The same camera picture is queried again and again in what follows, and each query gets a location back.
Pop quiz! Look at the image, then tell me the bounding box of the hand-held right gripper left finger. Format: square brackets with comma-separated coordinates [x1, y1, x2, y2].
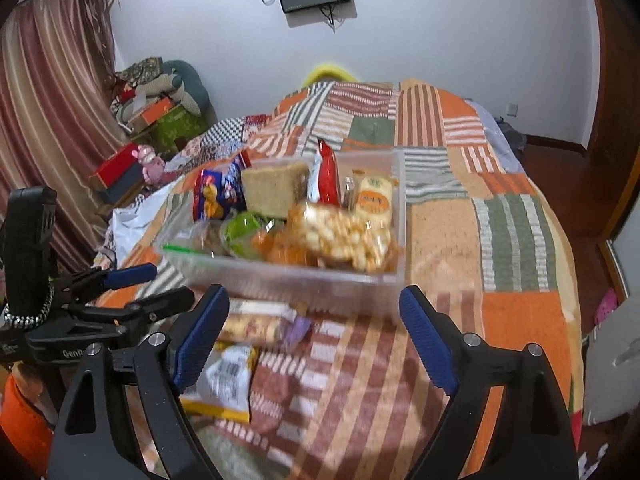
[50, 284, 231, 480]

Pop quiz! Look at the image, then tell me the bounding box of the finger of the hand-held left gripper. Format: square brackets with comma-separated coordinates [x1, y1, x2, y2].
[54, 262, 159, 307]
[67, 286, 196, 336]

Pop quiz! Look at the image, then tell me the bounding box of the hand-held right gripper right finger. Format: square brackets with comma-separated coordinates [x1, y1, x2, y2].
[398, 285, 581, 480]

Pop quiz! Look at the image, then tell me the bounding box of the pink striped snack packet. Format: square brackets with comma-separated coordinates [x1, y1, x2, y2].
[217, 300, 313, 348]

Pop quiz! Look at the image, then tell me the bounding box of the white yellow snack packet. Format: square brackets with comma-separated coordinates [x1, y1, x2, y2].
[180, 342, 258, 423]

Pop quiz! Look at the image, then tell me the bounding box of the bread bag with green seal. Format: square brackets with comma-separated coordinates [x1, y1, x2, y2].
[162, 220, 236, 258]

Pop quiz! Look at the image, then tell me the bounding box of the clear plastic container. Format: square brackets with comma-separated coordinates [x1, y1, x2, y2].
[161, 147, 408, 316]

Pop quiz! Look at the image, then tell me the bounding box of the green jelly packet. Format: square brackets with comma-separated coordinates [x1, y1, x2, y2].
[222, 210, 273, 258]

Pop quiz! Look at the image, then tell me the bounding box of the orange snack packet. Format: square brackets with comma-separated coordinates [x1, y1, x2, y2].
[250, 227, 321, 266]

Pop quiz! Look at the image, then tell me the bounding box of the blue chips bag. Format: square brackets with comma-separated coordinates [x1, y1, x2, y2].
[192, 152, 253, 223]

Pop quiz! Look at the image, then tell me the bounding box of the popcorn bag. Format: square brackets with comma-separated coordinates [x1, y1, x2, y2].
[287, 200, 401, 273]

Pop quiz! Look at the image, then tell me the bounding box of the yellow cake packet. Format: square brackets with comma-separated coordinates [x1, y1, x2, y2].
[352, 175, 398, 228]

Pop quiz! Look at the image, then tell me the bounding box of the long brown bread packet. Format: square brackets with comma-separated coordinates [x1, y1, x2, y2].
[241, 160, 312, 220]

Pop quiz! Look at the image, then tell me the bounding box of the small clear snack packet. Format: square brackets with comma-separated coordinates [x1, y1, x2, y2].
[342, 172, 362, 209]

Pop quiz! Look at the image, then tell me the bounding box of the red snack packet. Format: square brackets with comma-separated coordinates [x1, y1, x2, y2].
[306, 138, 343, 206]

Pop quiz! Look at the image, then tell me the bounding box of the person's left forearm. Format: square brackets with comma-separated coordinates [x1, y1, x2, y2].
[0, 362, 63, 478]

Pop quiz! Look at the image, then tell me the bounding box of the white cloth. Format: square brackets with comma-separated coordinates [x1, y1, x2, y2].
[110, 195, 166, 256]

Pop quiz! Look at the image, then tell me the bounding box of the red box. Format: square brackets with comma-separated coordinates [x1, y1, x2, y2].
[90, 142, 143, 188]

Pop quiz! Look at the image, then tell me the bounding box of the pink bunny toy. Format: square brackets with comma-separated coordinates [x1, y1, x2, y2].
[137, 144, 168, 186]

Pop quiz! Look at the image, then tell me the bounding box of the striped brown curtain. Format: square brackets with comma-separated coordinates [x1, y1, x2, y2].
[0, 0, 131, 281]

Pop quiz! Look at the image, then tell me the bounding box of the orange box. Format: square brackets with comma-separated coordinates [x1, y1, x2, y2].
[127, 97, 181, 128]

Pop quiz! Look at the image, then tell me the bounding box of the pink slipper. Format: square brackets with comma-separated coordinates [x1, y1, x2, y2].
[595, 287, 619, 329]

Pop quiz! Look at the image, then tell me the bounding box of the grey plush toy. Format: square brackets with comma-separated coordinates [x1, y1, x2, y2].
[135, 72, 201, 111]

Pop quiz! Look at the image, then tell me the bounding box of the patterned cloth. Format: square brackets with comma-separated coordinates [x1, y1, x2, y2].
[117, 57, 166, 86]

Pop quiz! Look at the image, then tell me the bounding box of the grey blue bed sheet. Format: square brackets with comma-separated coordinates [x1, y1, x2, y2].
[465, 100, 523, 161]

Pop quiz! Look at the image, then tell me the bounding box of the yellow hoop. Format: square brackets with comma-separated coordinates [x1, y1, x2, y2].
[305, 62, 358, 83]

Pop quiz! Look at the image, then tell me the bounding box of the wooden door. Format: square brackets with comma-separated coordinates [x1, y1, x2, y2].
[587, 0, 640, 161]

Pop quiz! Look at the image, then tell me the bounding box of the black monitor cable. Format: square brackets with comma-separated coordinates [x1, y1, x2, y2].
[320, 5, 351, 33]

